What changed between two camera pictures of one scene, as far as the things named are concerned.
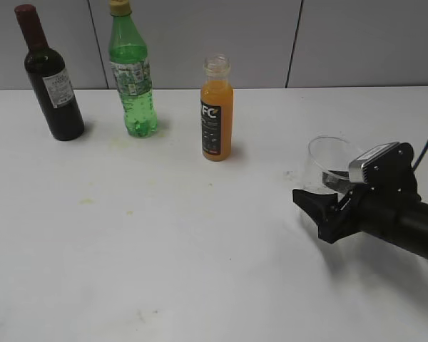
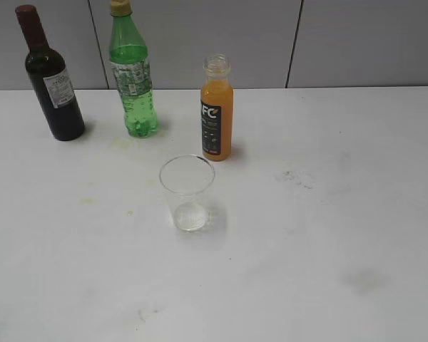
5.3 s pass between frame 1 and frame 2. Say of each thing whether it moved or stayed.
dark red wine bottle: stayed
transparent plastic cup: moved
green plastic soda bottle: stayed
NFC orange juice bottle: stayed
